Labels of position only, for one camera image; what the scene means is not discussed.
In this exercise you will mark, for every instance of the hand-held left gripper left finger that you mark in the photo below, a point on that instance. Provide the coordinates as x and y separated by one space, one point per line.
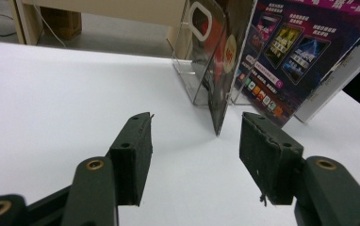
131 163

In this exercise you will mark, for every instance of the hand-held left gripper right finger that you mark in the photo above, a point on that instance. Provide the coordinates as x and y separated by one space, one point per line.
269 163

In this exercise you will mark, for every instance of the white magazine with picture grid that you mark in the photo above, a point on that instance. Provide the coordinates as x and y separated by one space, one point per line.
341 78

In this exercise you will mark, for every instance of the brown cardboard box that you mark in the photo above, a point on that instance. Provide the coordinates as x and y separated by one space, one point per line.
62 22

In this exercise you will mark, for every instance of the purple magazine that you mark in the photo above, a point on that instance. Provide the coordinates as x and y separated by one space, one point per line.
294 47

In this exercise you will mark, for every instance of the clear acrylic file holder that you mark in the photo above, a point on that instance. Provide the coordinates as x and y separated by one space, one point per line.
184 62

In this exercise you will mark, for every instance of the dark brown magazine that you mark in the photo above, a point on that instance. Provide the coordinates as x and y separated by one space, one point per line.
222 94

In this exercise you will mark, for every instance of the beige wooden desk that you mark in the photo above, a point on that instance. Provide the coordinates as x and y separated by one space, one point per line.
106 9

